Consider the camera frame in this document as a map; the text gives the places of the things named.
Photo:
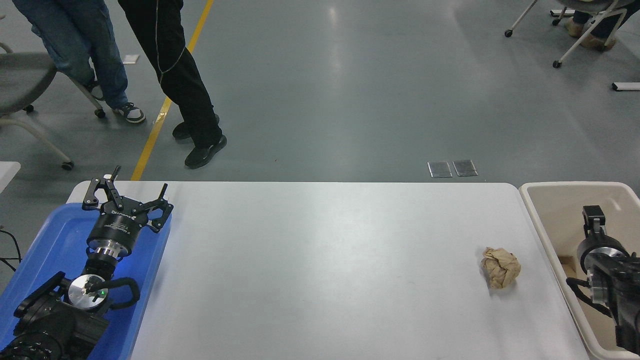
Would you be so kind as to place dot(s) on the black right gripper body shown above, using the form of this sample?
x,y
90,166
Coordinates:
x,y
585,246

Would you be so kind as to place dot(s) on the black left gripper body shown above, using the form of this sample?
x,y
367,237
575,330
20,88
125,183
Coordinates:
x,y
117,227

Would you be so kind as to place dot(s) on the tan paper ball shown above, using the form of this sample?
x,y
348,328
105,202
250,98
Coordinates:
x,y
501,267

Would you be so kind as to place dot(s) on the large pale plastic bin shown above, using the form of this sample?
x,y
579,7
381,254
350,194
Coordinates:
x,y
550,200

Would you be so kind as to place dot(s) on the blue plastic tray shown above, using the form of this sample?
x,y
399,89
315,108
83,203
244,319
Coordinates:
x,y
50,240

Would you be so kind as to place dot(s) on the small white side table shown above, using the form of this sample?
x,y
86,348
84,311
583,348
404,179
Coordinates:
x,y
7,175

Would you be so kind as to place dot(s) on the white bar on floor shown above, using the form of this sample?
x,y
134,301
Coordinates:
x,y
626,86
560,12

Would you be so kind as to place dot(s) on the person in black trousers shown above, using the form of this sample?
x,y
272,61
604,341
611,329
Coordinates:
x,y
180,75

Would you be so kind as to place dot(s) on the silver floor plate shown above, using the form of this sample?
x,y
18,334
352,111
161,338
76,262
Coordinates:
x,y
440,169
465,168

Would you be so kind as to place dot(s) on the grey wheeled office chair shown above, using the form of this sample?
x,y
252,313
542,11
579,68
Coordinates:
x,y
20,80

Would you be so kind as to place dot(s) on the person in blue trousers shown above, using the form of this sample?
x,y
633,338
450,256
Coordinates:
x,y
85,40

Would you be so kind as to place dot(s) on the seated person with tan shoes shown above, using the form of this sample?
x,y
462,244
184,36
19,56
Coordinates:
x,y
597,42

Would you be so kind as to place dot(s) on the white-framed wheeled chair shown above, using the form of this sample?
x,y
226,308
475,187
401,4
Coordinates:
x,y
582,37

